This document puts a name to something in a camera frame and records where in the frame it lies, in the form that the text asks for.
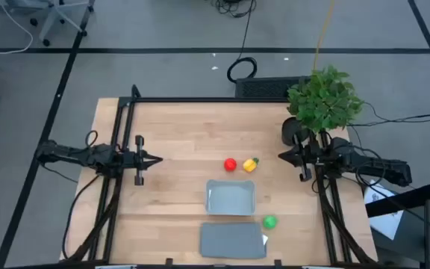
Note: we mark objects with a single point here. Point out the white office chair base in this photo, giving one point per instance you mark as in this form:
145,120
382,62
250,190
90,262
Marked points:
56,13

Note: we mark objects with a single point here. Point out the green leafy plant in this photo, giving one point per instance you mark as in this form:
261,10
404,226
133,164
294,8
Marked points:
323,101

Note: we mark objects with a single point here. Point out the black beam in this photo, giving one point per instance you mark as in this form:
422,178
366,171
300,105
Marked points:
405,200

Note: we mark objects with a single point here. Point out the black corner bracket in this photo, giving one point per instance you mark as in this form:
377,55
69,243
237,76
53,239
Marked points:
136,93

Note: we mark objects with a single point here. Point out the red toy tomato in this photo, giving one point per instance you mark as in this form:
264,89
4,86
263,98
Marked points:
230,164

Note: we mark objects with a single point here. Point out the black table clamp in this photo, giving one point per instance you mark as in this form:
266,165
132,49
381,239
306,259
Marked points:
168,262
277,263

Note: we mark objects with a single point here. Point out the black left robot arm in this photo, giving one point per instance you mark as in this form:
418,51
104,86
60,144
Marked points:
69,154

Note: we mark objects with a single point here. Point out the yellow toy produce green stem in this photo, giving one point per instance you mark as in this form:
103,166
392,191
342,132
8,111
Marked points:
249,165

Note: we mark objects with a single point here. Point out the grey cloth mat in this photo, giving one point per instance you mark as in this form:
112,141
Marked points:
231,241

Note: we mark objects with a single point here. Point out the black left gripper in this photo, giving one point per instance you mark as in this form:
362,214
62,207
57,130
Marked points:
139,164

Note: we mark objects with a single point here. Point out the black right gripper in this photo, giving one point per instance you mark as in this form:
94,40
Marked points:
310,157

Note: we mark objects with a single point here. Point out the black plant pot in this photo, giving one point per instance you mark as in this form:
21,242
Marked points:
289,130

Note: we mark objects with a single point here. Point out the black aluminium table frame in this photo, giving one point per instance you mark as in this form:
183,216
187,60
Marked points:
200,99

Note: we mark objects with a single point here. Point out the white paper sheet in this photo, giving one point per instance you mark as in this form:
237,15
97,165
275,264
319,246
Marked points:
386,224

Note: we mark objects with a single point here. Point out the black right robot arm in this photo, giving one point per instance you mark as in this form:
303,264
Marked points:
379,166

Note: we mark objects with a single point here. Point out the pale plastic tupperware container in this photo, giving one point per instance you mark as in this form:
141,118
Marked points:
230,198

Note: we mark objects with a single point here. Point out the black perforated box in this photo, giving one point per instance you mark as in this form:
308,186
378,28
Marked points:
260,89

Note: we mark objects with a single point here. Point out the small white paper tag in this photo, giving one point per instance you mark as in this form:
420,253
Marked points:
264,239

